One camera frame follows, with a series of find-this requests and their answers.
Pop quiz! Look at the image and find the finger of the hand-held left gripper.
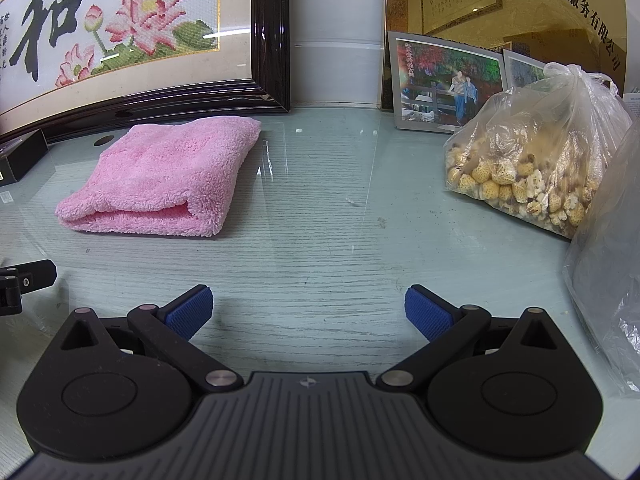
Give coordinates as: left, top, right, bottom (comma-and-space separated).
0, 259, 58, 316

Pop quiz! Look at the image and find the grey translucent plastic bag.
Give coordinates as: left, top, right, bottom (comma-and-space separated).
563, 120, 640, 397

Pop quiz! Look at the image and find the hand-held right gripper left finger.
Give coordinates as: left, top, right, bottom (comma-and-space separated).
59, 285, 246, 395

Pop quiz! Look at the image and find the gold wall plaque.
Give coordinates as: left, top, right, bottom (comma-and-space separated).
381, 0, 629, 112

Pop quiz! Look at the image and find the silver framed photo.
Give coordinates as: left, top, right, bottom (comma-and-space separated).
392, 31, 507, 135
502, 49, 549, 92

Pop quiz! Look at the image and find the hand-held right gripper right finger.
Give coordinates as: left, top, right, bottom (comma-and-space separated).
375, 285, 559, 394

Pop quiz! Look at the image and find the framed lotus embroidery picture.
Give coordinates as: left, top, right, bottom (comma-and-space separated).
0, 0, 292, 146

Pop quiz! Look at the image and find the clear bag of dried flowers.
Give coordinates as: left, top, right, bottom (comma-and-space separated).
442, 62, 635, 240

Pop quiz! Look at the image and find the pink towel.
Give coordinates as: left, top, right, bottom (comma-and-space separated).
55, 116, 262, 238

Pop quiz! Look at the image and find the black box with white label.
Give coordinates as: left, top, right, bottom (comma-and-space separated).
0, 129, 50, 184

